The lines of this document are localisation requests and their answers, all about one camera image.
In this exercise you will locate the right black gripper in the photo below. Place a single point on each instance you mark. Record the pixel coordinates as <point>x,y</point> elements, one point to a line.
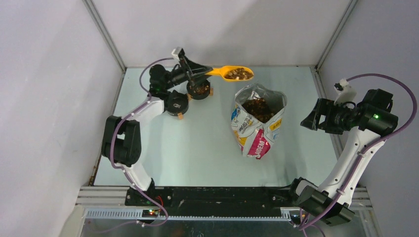
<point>323,106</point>

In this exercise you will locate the orange plastic scoop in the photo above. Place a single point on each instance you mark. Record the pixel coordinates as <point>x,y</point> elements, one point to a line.
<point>232,73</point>

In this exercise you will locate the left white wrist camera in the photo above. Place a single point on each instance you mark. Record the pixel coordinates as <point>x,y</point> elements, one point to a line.
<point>178,53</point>

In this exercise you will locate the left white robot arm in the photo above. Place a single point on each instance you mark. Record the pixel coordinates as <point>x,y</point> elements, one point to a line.
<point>121,142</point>

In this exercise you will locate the pet food kibble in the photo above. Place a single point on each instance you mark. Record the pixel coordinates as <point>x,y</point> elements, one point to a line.
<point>259,109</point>

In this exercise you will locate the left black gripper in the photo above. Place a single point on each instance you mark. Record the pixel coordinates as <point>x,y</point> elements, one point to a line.
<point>195,71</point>

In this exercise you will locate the pet food bag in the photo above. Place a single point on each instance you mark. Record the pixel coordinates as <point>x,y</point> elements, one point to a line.
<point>255,138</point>

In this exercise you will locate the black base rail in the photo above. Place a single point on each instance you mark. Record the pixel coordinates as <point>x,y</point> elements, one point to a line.
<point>223,201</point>

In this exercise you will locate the black cat bowl paw print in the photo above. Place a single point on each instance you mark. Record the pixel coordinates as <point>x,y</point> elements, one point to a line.
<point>199,91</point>

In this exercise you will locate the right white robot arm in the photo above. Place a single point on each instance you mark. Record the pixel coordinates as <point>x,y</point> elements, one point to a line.
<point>367,123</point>

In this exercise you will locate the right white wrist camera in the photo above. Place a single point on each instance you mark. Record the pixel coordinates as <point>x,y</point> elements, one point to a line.
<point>345,92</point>

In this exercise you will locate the black cat bowl fish print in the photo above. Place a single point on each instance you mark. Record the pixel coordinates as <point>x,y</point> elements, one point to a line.
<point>177,104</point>

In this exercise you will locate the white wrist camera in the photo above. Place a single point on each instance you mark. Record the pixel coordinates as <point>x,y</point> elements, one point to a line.
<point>178,53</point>
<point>345,92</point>

